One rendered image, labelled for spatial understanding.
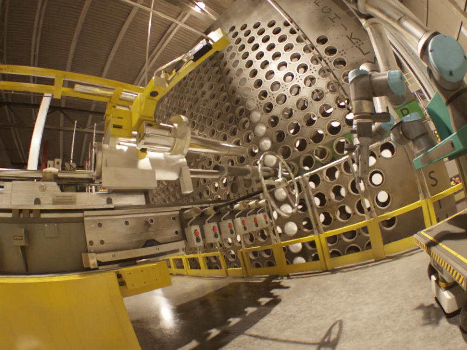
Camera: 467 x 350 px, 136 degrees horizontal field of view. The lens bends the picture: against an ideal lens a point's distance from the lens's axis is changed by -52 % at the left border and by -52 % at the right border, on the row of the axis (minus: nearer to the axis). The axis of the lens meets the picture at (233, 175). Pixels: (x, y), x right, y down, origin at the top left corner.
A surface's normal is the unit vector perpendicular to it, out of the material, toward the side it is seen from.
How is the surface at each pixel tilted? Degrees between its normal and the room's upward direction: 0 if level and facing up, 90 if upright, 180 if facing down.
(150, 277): 90
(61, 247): 90
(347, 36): 90
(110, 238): 90
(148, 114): 134
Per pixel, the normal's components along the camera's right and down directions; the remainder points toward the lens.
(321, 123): -0.68, -0.04
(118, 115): 0.69, -0.36
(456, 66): -0.79, 0.17
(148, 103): 0.67, 0.39
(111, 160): 0.55, -0.68
